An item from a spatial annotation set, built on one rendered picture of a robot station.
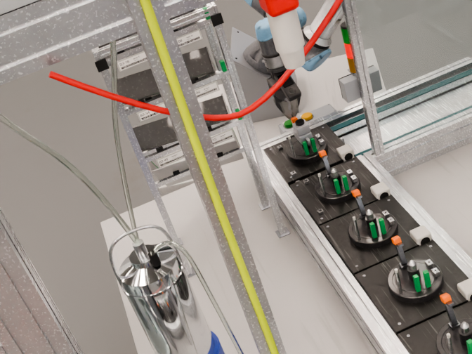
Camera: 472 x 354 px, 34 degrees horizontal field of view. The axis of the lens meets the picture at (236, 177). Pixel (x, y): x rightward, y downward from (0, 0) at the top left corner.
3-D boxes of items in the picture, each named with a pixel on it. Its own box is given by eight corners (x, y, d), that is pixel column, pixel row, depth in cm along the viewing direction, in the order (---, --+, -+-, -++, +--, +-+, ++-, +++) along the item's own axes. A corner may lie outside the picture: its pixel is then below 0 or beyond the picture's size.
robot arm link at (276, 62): (288, 52, 246) (265, 62, 245) (291, 64, 249) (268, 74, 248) (279, 44, 252) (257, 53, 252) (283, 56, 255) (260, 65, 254)
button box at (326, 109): (281, 138, 284) (277, 123, 281) (332, 116, 286) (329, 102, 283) (288, 146, 278) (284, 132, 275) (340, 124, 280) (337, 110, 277)
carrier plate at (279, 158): (265, 153, 269) (263, 148, 268) (326, 127, 272) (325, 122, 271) (289, 187, 250) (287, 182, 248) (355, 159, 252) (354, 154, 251)
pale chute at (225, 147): (207, 169, 264) (204, 157, 265) (244, 158, 264) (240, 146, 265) (195, 153, 237) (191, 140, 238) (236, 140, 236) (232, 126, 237)
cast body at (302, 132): (294, 136, 259) (289, 119, 255) (306, 131, 259) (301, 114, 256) (303, 147, 252) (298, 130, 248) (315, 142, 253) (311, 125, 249)
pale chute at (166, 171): (166, 187, 263) (164, 174, 264) (204, 175, 262) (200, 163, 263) (150, 172, 235) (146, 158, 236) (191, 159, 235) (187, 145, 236)
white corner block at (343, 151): (337, 158, 255) (335, 148, 253) (350, 152, 256) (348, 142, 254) (343, 164, 252) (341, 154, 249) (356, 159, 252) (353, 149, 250)
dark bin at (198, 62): (176, 82, 243) (168, 60, 242) (215, 69, 242) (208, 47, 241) (169, 86, 215) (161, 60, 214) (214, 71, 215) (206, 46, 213)
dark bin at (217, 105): (191, 124, 252) (185, 102, 250) (230, 112, 251) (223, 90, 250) (187, 133, 224) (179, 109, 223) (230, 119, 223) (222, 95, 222)
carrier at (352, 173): (291, 189, 248) (282, 159, 241) (357, 161, 251) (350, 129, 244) (319, 230, 229) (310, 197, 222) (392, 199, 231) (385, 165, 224)
